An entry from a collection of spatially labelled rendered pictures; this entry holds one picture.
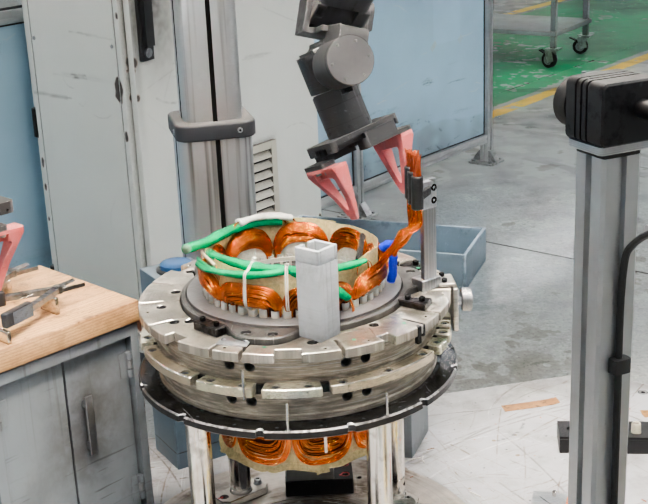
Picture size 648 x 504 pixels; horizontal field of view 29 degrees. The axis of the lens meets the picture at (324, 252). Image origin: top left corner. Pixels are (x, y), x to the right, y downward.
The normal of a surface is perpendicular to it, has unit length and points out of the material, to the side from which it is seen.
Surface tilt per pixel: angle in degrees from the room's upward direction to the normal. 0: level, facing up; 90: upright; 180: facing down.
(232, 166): 90
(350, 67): 75
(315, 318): 90
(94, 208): 90
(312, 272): 90
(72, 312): 0
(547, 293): 0
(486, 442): 0
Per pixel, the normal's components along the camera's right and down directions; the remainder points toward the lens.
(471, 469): -0.04, -0.94
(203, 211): 0.25, 0.30
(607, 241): 0.44, 0.28
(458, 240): -0.33, 0.32
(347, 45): 0.29, 0.04
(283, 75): 0.78, 0.18
